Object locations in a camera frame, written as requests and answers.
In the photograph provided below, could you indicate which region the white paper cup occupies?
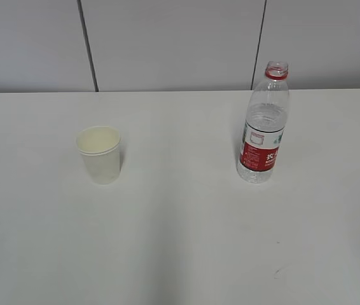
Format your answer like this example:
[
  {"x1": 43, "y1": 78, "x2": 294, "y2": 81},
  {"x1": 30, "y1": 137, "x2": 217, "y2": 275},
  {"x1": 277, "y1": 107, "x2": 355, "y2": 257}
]
[{"x1": 76, "y1": 126, "x2": 121, "y2": 184}]

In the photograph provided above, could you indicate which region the clear water bottle red label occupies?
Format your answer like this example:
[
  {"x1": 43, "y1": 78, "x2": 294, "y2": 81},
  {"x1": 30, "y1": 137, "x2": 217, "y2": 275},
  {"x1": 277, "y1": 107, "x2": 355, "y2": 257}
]
[{"x1": 237, "y1": 61, "x2": 289, "y2": 184}]

